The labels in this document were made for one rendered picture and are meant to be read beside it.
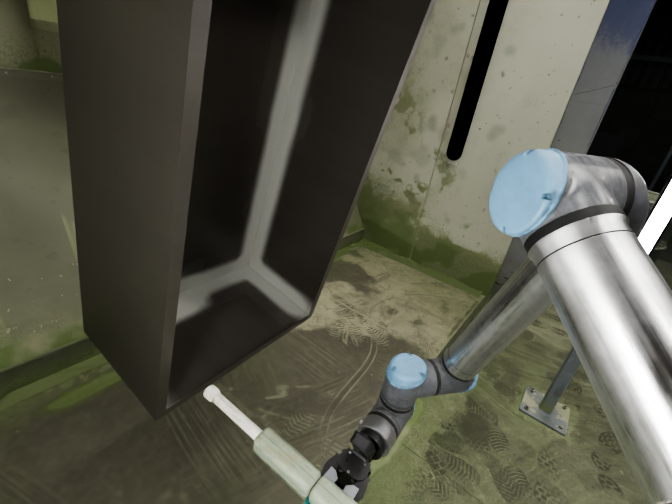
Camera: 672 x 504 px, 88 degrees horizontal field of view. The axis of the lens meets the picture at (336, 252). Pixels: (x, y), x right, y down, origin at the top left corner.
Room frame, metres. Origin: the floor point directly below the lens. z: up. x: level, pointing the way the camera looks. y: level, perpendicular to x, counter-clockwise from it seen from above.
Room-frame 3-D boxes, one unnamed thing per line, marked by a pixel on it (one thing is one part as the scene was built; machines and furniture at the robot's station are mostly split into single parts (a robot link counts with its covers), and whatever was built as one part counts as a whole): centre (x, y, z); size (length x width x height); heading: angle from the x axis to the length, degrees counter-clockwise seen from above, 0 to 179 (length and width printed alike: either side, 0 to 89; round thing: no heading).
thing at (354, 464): (0.52, -0.13, 0.48); 0.12 x 0.08 x 0.09; 149
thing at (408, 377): (0.67, -0.23, 0.61); 0.12 x 0.09 x 0.12; 111
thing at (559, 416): (1.27, -1.11, 0.01); 0.20 x 0.20 x 0.01; 57
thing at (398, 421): (0.66, -0.21, 0.50); 0.12 x 0.09 x 0.10; 149
